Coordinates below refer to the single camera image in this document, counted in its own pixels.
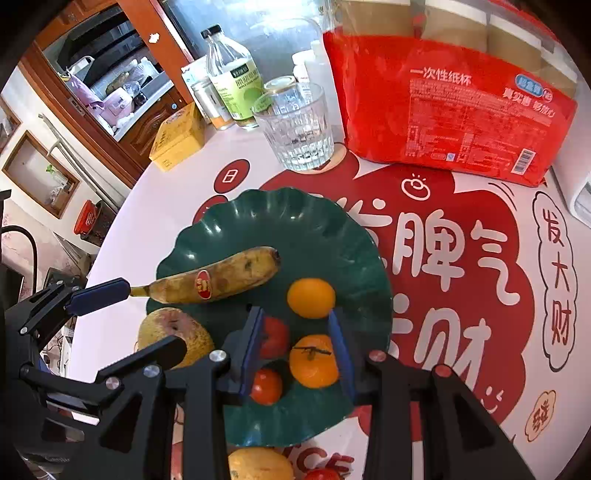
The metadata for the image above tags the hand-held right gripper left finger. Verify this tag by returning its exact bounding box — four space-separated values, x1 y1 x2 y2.
92 307 267 480

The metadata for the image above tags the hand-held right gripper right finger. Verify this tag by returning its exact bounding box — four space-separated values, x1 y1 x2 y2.
329 309 527 480

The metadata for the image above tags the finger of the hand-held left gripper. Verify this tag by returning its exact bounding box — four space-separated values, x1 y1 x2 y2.
18 335 188 416
4 277 131 337

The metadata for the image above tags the large brownish pear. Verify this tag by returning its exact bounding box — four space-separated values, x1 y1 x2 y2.
137 307 215 370

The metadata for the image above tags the orange mandarin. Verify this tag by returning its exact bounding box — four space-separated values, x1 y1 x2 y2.
289 333 340 388

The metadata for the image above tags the small yellow-orange citrus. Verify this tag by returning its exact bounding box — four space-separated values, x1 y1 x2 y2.
287 277 336 319

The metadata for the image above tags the spotted yellow banana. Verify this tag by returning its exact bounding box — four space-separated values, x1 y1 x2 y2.
129 246 281 305

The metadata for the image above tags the dark green scalloped plate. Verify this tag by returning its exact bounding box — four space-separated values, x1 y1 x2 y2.
154 187 393 448

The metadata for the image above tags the red-lidded bin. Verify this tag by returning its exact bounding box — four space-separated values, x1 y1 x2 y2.
74 199 116 245

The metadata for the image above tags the small yellow pear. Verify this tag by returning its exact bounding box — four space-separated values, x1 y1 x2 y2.
228 447 296 480

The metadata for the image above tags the metal pole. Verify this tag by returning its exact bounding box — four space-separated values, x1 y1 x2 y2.
39 113 122 205

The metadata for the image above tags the wooden kitchen base cabinet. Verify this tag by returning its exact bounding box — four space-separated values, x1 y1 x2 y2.
115 78 195 172

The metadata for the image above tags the yellow cardboard box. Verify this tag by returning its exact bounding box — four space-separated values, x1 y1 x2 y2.
148 102 206 173

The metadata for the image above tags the wooden coaster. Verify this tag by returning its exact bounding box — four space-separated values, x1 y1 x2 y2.
272 142 350 174

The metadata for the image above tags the metal can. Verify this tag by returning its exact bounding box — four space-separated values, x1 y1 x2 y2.
190 76 234 131

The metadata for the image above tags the ribbed clear glass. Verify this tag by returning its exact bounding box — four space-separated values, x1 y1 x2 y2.
252 83 335 172

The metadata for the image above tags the white carton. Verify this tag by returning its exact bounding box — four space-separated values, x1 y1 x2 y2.
180 58 214 93

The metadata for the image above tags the clear bottle green label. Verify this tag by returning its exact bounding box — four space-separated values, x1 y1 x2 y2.
201 24 266 129

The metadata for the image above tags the red paper cup package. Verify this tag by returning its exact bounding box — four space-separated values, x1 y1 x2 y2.
323 0 579 188

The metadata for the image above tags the black range hood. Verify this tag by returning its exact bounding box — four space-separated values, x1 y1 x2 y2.
44 4 137 63

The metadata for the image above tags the jar with metal lid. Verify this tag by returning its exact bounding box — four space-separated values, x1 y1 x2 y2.
264 75 297 95

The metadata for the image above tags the white countertop sterilizer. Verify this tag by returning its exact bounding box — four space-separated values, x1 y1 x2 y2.
551 157 591 227

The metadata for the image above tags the white plastic bottle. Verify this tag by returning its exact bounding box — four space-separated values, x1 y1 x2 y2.
292 41 339 90

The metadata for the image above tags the frosted glass door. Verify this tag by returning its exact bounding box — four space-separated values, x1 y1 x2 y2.
159 0 326 79

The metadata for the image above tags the black cable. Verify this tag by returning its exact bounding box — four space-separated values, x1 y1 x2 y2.
0 225 40 278

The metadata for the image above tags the wooden framed wall niche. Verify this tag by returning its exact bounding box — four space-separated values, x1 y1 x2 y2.
2 130 80 219

